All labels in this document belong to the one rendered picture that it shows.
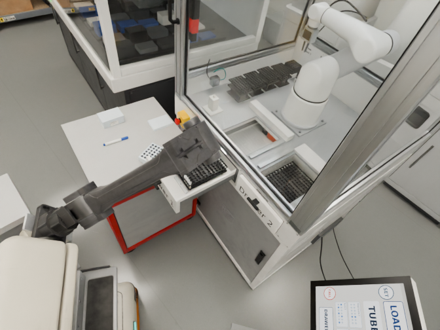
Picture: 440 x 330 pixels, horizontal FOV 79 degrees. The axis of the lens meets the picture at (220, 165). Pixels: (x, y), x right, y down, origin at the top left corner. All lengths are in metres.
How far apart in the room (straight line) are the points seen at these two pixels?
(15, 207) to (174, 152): 1.09
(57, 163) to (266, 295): 1.97
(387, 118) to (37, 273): 0.81
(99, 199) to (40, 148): 2.11
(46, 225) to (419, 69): 0.93
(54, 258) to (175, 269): 1.41
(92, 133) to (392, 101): 1.45
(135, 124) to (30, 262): 1.19
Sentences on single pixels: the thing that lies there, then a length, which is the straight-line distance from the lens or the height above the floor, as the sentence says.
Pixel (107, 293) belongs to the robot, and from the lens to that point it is 0.94.
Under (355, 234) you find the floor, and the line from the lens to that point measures 2.54.
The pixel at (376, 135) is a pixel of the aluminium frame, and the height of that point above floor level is 1.51.
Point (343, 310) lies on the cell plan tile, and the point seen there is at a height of 1.05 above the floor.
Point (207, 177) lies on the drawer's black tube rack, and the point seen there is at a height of 0.90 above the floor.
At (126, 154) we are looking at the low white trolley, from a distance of 1.55.
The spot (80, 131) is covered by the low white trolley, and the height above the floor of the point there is 0.76.
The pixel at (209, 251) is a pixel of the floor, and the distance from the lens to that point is 2.07.
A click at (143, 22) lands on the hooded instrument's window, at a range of 1.76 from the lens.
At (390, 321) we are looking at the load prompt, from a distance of 0.98.
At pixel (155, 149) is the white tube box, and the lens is 1.51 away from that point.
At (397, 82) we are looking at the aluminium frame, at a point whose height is 1.63.
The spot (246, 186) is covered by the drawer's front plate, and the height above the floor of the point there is 0.91.
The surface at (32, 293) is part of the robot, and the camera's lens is 0.65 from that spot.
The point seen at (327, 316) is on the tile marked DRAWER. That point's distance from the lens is 1.04.
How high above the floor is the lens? 1.93
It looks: 51 degrees down
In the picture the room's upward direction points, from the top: 11 degrees clockwise
